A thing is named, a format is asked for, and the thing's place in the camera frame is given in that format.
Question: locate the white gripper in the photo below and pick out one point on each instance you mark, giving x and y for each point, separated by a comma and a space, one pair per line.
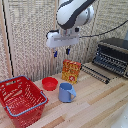
61, 39

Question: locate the blue plastic mug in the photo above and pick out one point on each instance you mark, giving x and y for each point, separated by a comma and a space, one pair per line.
66, 92

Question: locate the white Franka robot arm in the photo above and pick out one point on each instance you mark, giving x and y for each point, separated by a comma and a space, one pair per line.
74, 13

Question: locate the orange yellow snack box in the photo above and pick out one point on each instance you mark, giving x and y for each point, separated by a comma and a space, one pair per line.
71, 71

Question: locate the red plastic bowl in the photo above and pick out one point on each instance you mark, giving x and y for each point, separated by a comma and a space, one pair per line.
49, 83

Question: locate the black oven rack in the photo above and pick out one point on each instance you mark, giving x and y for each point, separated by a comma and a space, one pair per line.
95, 73

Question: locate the black toaster oven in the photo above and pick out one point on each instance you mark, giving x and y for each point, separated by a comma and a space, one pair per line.
112, 55

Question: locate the red shopping basket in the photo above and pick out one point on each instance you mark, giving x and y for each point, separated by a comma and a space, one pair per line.
20, 100

